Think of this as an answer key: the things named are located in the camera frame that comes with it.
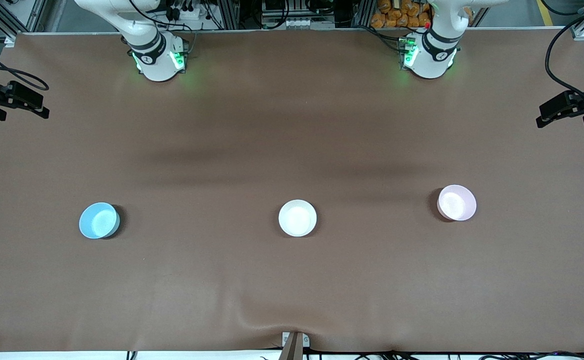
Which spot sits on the brown table mat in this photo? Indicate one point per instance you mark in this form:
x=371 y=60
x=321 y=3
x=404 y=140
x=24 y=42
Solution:
x=292 y=125

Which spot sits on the aluminium frame post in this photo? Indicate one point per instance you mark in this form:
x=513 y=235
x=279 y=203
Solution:
x=363 y=12
x=228 y=12

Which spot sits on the white bowl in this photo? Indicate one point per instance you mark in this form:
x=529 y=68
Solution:
x=297 y=218

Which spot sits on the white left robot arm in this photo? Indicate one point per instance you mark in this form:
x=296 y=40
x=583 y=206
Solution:
x=429 y=62

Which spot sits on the white power strip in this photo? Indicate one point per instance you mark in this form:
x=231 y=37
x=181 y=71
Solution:
x=299 y=23
x=187 y=12

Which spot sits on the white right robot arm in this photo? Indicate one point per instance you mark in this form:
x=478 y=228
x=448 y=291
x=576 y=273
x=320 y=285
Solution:
x=157 y=60

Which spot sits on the pink bowl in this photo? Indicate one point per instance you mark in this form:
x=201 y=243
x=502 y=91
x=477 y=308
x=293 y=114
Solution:
x=456 y=203

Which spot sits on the metal camera bracket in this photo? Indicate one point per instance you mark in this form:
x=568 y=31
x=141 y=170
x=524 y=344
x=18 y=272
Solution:
x=294 y=345

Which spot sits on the pile of orange objects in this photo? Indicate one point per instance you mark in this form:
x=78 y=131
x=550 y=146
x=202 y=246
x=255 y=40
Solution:
x=397 y=15

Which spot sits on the blue bowl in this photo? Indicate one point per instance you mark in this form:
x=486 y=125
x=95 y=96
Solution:
x=99 y=222

